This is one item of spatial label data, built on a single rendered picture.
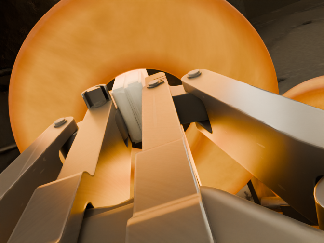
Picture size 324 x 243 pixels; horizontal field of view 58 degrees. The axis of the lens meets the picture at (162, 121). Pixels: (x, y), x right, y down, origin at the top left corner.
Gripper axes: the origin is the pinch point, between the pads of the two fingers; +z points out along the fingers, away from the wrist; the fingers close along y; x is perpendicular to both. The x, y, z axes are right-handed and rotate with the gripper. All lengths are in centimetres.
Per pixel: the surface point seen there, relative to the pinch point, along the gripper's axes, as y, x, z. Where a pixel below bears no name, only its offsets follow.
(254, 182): 6.8, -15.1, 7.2
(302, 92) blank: 12.3, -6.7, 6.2
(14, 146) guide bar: -25.5, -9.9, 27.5
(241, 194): 5.5, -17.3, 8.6
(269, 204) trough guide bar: 7.5, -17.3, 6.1
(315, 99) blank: 12.9, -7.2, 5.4
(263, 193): 7.6, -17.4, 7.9
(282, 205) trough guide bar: 8.5, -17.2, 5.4
